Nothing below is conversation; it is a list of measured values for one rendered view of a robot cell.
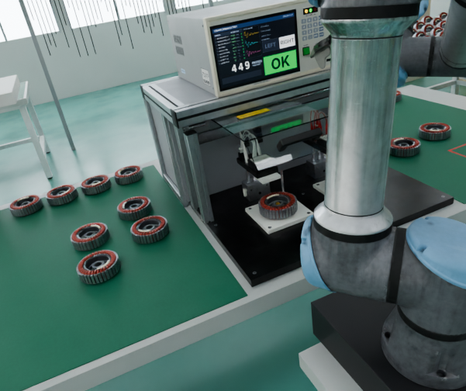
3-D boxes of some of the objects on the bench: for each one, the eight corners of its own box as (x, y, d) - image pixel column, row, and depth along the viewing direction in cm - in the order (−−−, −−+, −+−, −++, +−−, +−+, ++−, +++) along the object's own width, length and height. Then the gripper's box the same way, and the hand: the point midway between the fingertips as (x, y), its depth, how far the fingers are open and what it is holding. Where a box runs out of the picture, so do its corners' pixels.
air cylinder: (270, 194, 133) (269, 179, 130) (250, 202, 131) (247, 186, 128) (264, 188, 137) (261, 174, 135) (243, 195, 135) (241, 181, 132)
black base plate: (453, 203, 117) (453, 196, 116) (251, 287, 99) (250, 280, 98) (349, 153, 156) (349, 147, 155) (191, 206, 138) (189, 201, 137)
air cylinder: (333, 172, 140) (333, 157, 137) (315, 179, 138) (314, 164, 135) (325, 167, 144) (324, 153, 141) (306, 174, 142) (305, 159, 139)
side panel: (192, 205, 139) (172, 112, 124) (184, 207, 138) (162, 115, 123) (170, 175, 163) (150, 95, 147) (163, 178, 162) (143, 97, 146)
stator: (91, 255, 121) (87, 244, 119) (66, 247, 127) (61, 237, 125) (117, 234, 129) (114, 224, 127) (92, 228, 135) (89, 219, 133)
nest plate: (315, 216, 118) (314, 212, 117) (268, 234, 114) (267, 230, 113) (288, 196, 130) (288, 192, 130) (245, 211, 126) (244, 208, 125)
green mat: (605, 145, 134) (605, 144, 134) (464, 204, 116) (464, 203, 116) (395, 92, 212) (395, 92, 212) (292, 123, 195) (292, 122, 194)
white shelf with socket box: (65, 225, 140) (12, 91, 118) (-56, 264, 129) (-140, 125, 107) (60, 187, 169) (16, 74, 147) (-39, 216, 158) (-102, 99, 136)
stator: (305, 212, 118) (304, 201, 116) (270, 225, 115) (269, 213, 113) (285, 197, 128) (284, 186, 126) (253, 208, 124) (251, 198, 123)
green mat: (247, 295, 97) (247, 295, 97) (-38, 416, 79) (-38, 415, 79) (153, 164, 175) (153, 164, 175) (-1, 210, 158) (-1, 210, 157)
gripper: (351, 56, 93) (307, 82, 113) (394, 45, 96) (343, 73, 116) (341, 19, 92) (298, 51, 112) (384, 8, 95) (334, 43, 116)
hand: (320, 50), depth 113 cm, fingers open, 4 cm apart
